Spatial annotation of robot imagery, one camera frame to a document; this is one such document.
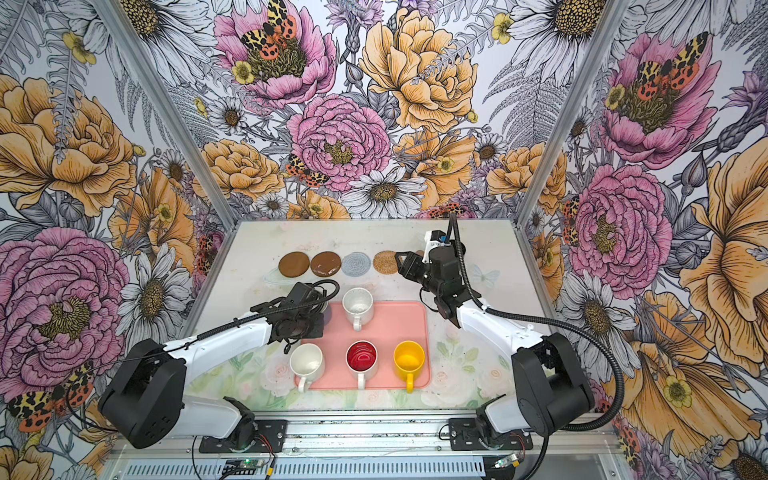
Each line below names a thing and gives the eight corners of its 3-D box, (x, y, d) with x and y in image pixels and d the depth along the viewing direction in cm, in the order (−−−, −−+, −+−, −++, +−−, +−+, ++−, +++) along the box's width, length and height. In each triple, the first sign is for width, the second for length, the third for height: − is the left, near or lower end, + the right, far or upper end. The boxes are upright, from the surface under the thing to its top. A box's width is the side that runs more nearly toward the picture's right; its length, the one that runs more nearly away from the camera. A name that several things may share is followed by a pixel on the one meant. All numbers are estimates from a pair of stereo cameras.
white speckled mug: (343, 337, 91) (339, 324, 85) (347, 301, 99) (344, 287, 93) (372, 337, 91) (370, 324, 85) (373, 301, 99) (372, 287, 93)
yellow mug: (393, 396, 82) (393, 385, 74) (393, 354, 89) (393, 340, 82) (423, 396, 82) (426, 385, 74) (420, 354, 89) (423, 340, 82)
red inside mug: (346, 392, 82) (342, 383, 76) (350, 351, 89) (347, 340, 83) (377, 392, 82) (376, 383, 76) (378, 351, 89) (377, 340, 83)
